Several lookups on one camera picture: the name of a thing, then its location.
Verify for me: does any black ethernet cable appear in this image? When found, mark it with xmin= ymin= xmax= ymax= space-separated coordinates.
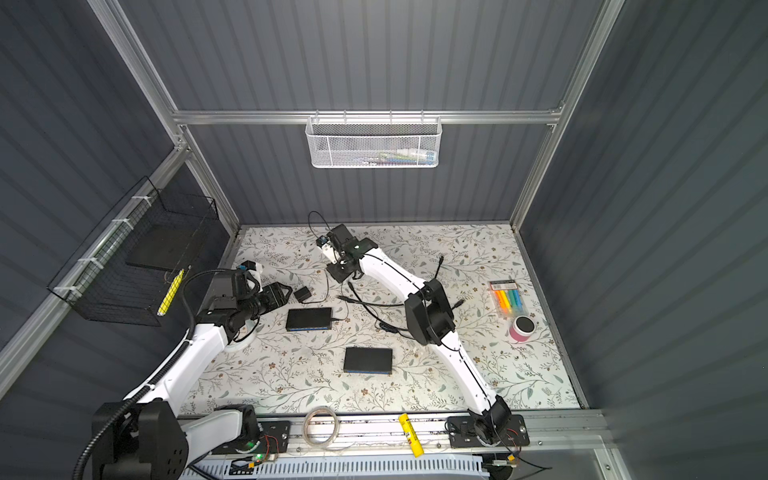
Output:
xmin=335 ymin=254 xmax=466 ymax=337

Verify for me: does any black network switch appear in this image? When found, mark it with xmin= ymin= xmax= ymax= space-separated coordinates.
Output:
xmin=343 ymin=347 xmax=393 ymax=375
xmin=285 ymin=307 xmax=334 ymax=332

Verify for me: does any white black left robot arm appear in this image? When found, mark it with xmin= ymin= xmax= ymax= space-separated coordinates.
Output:
xmin=72 ymin=283 xmax=292 ymax=479

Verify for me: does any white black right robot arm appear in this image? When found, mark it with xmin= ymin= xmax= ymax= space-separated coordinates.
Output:
xmin=316 ymin=236 xmax=511 ymax=445

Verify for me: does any black power adapter with prongs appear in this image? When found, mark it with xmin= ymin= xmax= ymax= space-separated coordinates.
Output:
xmin=293 ymin=286 xmax=312 ymax=303

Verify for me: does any yellow marker in black basket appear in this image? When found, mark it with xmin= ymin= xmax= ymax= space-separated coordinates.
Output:
xmin=156 ymin=269 xmax=185 ymax=317

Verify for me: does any coloured marker pack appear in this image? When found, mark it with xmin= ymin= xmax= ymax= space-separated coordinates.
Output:
xmin=488 ymin=279 xmax=528 ymax=318

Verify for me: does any pink black tape roll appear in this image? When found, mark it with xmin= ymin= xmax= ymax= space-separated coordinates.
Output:
xmin=509 ymin=316 xmax=536 ymax=343

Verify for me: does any yellow glue stick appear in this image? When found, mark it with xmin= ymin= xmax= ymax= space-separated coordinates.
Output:
xmin=398 ymin=413 xmax=424 ymax=458

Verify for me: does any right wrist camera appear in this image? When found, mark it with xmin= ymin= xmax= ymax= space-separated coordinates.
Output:
xmin=316 ymin=224 xmax=356 ymax=263

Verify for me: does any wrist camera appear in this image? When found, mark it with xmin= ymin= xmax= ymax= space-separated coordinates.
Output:
xmin=316 ymin=224 xmax=356 ymax=263
xmin=200 ymin=261 xmax=263 ymax=313

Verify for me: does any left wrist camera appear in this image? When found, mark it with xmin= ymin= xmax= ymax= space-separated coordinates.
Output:
xmin=200 ymin=261 xmax=263 ymax=313

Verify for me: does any clear tape ring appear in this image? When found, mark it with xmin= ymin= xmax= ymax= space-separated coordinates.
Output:
xmin=301 ymin=406 xmax=342 ymax=451

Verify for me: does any white wire mesh basket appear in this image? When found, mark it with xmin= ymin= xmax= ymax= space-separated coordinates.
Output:
xmin=305 ymin=118 xmax=443 ymax=169

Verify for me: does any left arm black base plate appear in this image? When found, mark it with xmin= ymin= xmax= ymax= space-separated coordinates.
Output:
xmin=212 ymin=420 xmax=291 ymax=455

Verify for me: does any black wire mesh basket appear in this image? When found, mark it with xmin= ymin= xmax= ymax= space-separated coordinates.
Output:
xmin=47 ymin=179 xmax=219 ymax=327

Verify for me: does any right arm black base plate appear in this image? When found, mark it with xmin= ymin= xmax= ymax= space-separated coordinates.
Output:
xmin=444 ymin=414 xmax=530 ymax=449

